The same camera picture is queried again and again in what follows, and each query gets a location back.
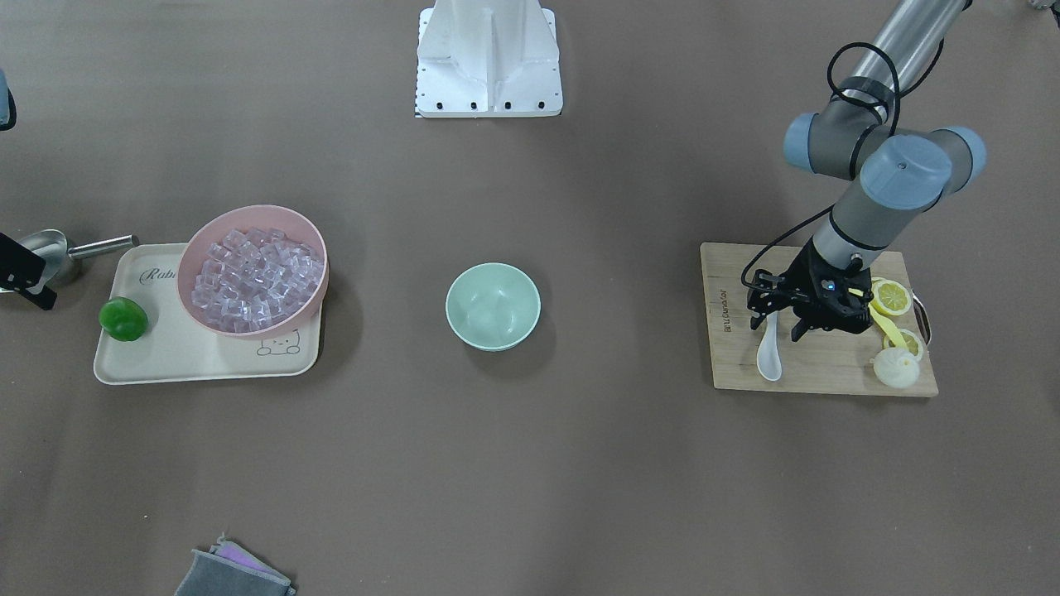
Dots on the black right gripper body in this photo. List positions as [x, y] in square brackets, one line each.
[16, 266]

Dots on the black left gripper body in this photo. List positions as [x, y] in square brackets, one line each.
[805, 274]

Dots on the white ceramic spoon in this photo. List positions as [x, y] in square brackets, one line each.
[768, 359]

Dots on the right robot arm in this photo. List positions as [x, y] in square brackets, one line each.
[8, 121]

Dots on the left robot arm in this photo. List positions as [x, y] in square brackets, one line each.
[893, 174]

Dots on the metal ice scoop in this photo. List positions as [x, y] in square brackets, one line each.
[63, 259]

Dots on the pile of clear ice cubes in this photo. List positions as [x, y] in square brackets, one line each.
[254, 279]

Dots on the mint green bowl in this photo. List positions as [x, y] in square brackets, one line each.
[493, 306]

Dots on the pink bowl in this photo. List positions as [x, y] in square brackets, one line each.
[262, 216]

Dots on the wooden cutting board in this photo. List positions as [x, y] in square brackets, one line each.
[821, 363]

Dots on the lower lemon slice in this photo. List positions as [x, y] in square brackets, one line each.
[912, 343]

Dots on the green lime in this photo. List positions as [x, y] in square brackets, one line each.
[123, 319]

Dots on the cream rectangular tray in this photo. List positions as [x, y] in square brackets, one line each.
[177, 349]

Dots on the grey and purple cloths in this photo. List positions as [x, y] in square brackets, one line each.
[227, 568]

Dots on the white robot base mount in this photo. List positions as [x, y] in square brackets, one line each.
[488, 59]

